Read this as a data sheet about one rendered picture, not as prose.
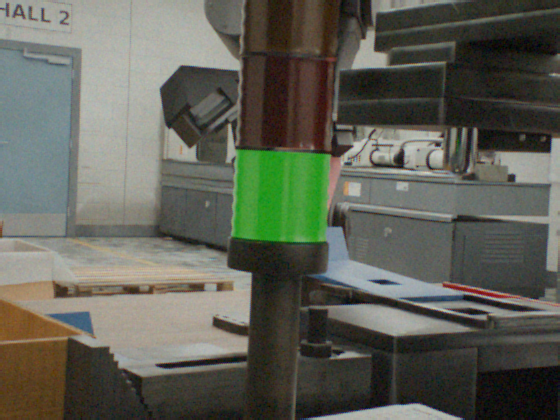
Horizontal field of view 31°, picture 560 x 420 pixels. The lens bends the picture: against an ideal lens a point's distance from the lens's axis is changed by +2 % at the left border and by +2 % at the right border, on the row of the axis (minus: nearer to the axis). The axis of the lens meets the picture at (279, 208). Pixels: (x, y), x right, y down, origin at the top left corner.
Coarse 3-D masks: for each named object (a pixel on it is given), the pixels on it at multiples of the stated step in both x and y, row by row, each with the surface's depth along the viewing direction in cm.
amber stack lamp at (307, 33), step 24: (264, 0) 37; (288, 0) 36; (312, 0) 37; (336, 0) 38; (264, 24) 37; (288, 24) 36; (312, 24) 37; (336, 24) 38; (264, 48) 37; (288, 48) 37; (312, 48) 37; (336, 48) 38
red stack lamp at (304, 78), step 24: (240, 72) 38; (264, 72) 37; (288, 72) 37; (312, 72) 37; (240, 96) 38; (264, 96) 37; (288, 96) 37; (312, 96) 37; (240, 120) 38; (264, 120) 37; (288, 120) 37; (312, 120) 37; (240, 144) 38; (264, 144) 37; (288, 144) 37; (312, 144) 37
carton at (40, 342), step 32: (0, 320) 72; (32, 320) 67; (0, 352) 56; (32, 352) 57; (64, 352) 58; (0, 384) 56; (32, 384) 57; (64, 384) 58; (0, 416) 56; (32, 416) 57
